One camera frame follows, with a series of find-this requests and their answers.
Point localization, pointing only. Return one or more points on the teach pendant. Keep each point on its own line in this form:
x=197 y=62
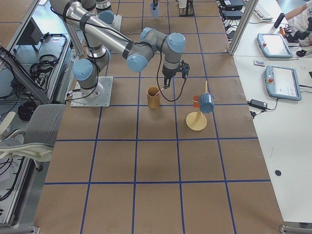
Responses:
x=274 y=46
x=282 y=82

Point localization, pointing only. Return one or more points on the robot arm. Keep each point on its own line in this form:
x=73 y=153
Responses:
x=137 y=54

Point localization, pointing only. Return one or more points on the white mug near rack end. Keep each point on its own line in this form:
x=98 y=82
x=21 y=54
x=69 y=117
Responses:
x=182 y=3

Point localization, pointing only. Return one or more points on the grey office chair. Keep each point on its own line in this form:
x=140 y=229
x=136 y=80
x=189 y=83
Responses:
x=38 y=140

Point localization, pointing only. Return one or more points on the aluminium frame post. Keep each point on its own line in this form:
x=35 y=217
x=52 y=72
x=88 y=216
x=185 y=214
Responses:
x=249 y=8

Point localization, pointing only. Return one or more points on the upper teach pendant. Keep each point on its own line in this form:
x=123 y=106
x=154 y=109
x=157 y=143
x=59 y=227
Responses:
x=274 y=46

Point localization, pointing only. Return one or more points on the lower teach pendant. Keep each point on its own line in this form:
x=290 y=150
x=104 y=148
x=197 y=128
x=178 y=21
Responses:
x=282 y=82

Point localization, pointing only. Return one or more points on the black power adapter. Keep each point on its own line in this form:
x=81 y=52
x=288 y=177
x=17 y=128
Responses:
x=258 y=104

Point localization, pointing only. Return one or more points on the light blue plastic cup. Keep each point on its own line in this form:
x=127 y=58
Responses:
x=154 y=13

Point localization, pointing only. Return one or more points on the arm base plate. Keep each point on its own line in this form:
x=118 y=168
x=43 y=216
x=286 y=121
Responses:
x=95 y=97
x=116 y=23

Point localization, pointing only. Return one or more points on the bamboo chopstick holder cup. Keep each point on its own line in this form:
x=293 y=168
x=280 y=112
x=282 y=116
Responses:
x=153 y=102

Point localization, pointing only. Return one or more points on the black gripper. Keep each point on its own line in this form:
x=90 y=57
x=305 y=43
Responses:
x=167 y=73

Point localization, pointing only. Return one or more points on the orange mug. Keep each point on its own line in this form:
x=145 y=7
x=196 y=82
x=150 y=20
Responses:
x=195 y=101

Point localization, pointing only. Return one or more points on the blue mug on tree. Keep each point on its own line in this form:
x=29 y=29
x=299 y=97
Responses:
x=206 y=103

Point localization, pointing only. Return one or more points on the black wire mug rack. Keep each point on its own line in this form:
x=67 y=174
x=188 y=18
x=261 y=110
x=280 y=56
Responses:
x=188 y=11

